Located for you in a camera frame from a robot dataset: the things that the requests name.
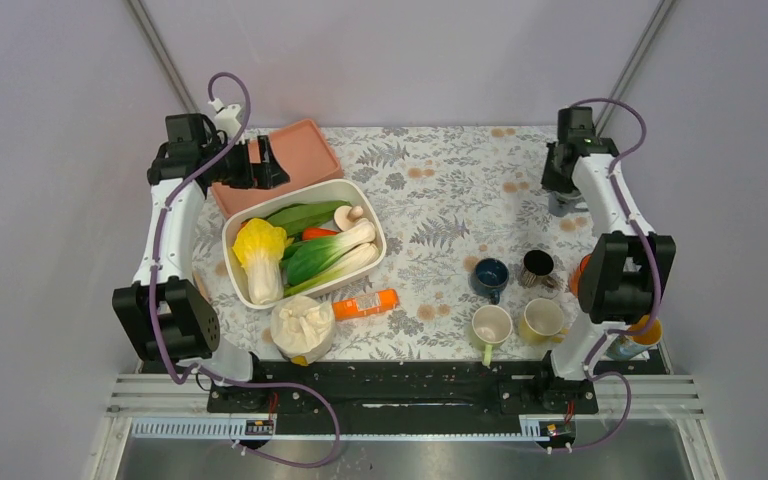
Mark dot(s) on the floral table mat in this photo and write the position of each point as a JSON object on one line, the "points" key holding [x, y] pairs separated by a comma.
{"points": [[446, 198]]}

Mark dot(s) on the upper bok choy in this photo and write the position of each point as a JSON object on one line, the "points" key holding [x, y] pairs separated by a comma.
{"points": [[318, 254]]}

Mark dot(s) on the orange tube package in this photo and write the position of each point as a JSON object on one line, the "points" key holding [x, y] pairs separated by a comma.
{"points": [[366, 305]]}

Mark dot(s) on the pink tray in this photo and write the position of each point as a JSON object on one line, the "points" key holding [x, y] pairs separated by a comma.
{"points": [[302, 151]]}

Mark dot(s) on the small grey blue cup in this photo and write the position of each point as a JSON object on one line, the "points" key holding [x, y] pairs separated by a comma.
{"points": [[561, 205]]}

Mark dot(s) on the yellow napa cabbage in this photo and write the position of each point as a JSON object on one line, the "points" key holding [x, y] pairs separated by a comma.
{"points": [[259, 248]]}

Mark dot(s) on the bok choy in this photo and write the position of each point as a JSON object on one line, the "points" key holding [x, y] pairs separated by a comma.
{"points": [[318, 254], [356, 259]]}

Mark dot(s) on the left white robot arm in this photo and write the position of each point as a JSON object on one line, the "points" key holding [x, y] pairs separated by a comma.
{"points": [[164, 315]]}

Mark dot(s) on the lower bok choy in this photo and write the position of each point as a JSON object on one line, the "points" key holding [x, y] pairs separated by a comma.
{"points": [[356, 259]]}

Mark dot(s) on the cream cloth bag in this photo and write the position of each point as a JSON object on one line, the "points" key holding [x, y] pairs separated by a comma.
{"points": [[303, 329]]}

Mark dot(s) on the navy round cup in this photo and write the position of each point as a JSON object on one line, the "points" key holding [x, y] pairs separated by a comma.
{"points": [[489, 279]]}

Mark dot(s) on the white mushroom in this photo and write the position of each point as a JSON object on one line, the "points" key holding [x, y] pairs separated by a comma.
{"points": [[346, 217]]}

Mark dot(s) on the orange mug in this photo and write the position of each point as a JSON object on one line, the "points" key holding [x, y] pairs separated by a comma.
{"points": [[574, 278]]}

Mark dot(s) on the yellow cup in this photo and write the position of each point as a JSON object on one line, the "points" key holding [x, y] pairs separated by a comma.
{"points": [[542, 320]]}

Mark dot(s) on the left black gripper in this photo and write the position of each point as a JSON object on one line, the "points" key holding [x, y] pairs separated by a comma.
{"points": [[258, 175]]}

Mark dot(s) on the green leaf vegetable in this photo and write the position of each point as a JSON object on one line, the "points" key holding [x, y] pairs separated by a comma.
{"points": [[295, 218]]}

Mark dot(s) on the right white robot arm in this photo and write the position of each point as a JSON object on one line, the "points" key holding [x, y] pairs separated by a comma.
{"points": [[628, 268]]}

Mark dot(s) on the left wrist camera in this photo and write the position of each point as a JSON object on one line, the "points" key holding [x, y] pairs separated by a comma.
{"points": [[228, 117]]}

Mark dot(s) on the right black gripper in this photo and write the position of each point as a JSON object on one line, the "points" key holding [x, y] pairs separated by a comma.
{"points": [[548, 180]]}

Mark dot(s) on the red pepper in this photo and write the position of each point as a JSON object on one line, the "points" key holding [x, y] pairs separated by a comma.
{"points": [[317, 232]]}

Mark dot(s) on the white vegetable tub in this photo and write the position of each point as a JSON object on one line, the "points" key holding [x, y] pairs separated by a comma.
{"points": [[337, 189]]}

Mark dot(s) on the blue labelled box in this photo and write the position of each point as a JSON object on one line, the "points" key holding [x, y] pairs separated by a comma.
{"points": [[201, 288]]}

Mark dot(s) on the dark brown mug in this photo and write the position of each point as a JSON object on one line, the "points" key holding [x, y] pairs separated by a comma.
{"points": [[537, 270]]}

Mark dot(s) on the light green mug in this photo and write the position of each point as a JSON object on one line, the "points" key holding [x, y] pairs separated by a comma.
{"points": [[490, 327]]}

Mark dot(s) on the light blue big mug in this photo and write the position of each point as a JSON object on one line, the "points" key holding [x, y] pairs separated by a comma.
{"points": [[626, 347]]}

